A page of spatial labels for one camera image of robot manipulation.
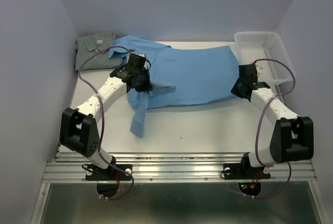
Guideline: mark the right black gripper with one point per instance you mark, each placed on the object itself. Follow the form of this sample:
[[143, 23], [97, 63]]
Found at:
[[234, 90]]

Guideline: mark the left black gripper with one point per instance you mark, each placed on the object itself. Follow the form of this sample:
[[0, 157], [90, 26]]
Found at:
[[147, 86]]

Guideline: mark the light blue long sleeve shirt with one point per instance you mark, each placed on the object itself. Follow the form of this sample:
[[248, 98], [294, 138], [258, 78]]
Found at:
[[180, 77]]

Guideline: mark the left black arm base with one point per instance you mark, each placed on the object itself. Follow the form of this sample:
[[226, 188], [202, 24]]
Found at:
[[94, 173]]

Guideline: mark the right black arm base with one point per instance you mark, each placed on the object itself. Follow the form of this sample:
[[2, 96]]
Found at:
[[236, 171]]

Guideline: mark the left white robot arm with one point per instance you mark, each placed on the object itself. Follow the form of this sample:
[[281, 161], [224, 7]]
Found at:
[[82, 128]]

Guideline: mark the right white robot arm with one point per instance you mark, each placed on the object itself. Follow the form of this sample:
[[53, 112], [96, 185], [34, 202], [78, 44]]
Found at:
[[293, 135]]

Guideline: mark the white plastic basket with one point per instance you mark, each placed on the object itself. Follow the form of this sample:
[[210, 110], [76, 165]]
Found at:
[[269, 48]]

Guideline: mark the folded grey shirt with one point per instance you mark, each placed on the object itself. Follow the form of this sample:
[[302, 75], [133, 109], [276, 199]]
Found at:
[[89, 45]]

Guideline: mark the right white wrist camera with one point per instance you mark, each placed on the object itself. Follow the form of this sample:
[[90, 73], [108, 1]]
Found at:
[[259, 69]]

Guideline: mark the aluminium mounting rail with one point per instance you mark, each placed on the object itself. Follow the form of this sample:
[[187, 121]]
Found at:
[[147, 167]]

